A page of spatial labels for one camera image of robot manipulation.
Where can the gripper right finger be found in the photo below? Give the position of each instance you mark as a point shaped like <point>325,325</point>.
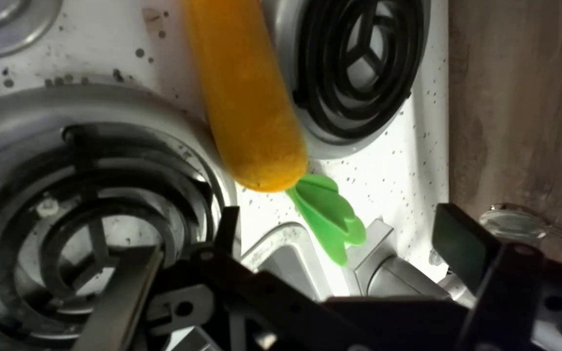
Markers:
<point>517,285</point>

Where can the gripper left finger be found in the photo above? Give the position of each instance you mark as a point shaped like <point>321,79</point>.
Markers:
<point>244,288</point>

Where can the silver toy sink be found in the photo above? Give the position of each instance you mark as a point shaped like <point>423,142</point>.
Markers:
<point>286,258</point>

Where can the silver toy tap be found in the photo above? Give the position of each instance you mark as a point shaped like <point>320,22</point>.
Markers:
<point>398,279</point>

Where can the white toy kitchen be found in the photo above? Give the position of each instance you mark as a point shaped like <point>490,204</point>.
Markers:
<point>408,161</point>

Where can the carrot plush toy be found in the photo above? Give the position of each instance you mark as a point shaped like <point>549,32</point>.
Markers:
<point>247,97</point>

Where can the clear plastic knob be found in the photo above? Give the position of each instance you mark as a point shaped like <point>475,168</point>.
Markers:
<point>512,224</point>

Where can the small silver stove burner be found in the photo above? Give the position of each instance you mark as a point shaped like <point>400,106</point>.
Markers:
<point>359,63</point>

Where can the large silver stove burner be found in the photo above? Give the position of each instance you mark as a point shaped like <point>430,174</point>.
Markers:
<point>27,146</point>

